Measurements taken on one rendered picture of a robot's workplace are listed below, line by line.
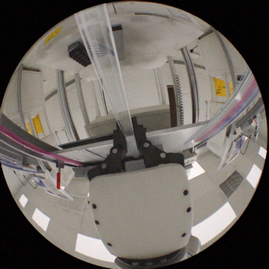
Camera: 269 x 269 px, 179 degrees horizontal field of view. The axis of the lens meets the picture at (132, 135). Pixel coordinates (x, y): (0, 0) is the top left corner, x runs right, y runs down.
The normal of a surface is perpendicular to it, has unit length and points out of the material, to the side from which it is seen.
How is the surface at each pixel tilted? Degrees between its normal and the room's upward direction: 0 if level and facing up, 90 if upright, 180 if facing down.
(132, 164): 137
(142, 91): 90
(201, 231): 180
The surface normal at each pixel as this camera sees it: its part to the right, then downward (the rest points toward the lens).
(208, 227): -0.19, -0.90
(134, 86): 0.05, 0.38
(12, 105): 0.98, -0.20
